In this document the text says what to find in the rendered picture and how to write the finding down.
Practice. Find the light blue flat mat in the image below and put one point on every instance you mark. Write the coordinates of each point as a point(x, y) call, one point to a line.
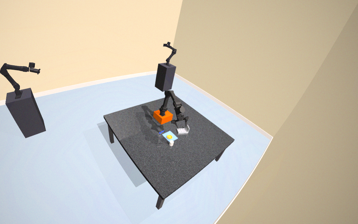
point(170, 133)

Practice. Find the white dish rack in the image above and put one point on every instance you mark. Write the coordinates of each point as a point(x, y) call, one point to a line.
point(183, 130)

